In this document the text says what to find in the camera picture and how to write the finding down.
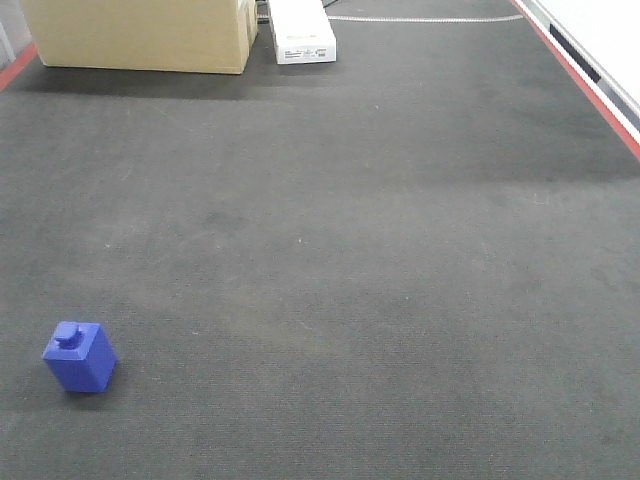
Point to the white long carton box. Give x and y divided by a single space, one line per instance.
301 32

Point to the large cardboard box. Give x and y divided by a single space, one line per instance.
177 36

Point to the red conveyor side rail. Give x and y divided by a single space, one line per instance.
609 112

